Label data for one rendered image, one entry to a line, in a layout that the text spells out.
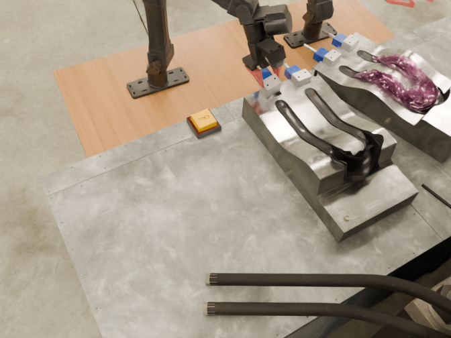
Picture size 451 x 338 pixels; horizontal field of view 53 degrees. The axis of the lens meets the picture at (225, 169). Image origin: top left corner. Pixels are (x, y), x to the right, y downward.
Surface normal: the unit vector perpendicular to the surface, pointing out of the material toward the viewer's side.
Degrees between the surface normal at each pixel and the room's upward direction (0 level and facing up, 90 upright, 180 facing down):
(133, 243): 0
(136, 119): 0
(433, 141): 90
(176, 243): 0
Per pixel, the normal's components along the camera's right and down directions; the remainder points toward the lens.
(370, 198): 0.04, -0.57
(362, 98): -0.69, 0.58
